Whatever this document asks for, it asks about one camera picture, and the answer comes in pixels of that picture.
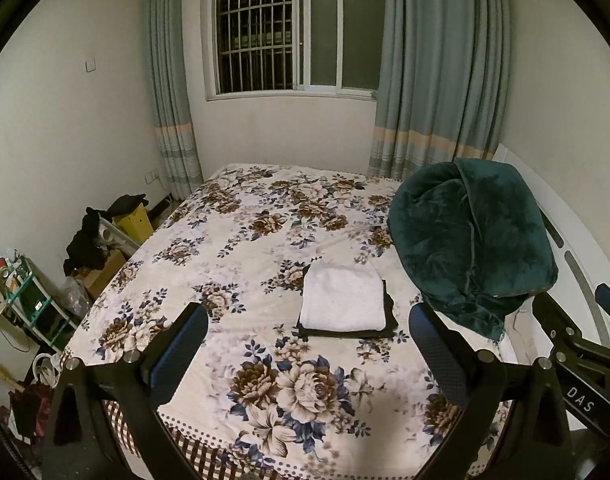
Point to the clear plastic bag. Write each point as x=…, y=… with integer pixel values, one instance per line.
x=75, y=297

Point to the white knit sweater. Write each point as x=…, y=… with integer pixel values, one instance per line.
x=342, y=295

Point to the white headboard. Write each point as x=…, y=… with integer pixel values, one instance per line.
x=580, y=260

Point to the green shelf rack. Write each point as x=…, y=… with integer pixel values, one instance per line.
x=35, y=305

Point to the wall socket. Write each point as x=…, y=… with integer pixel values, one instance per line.
x=152, y=177

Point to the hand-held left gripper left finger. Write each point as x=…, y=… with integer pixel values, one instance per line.
x=177, y=355

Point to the black clothing heap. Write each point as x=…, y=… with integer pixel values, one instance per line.
x=85, y=250

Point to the wide grey-green curtain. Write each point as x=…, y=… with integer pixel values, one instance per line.
x=435, y=70

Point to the barred window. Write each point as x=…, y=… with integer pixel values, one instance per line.
x=295, y=35

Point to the narrow grey-green curtain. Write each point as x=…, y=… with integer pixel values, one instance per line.
x=170, y=85

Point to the cardboard box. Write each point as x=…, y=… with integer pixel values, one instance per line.
x=105, y=272

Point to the white wall switch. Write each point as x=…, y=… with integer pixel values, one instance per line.
x=90, y=64

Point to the yellow box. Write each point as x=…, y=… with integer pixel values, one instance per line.
x=134, y=225

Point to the dark green plush blanket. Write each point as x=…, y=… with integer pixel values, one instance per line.
x=465, y=240

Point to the floral bedspread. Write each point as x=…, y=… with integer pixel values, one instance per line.
x=225, y=260

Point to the dark folded garment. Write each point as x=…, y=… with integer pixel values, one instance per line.
x=390, y=317

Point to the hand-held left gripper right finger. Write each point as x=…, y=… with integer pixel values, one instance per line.
x=435, y=352

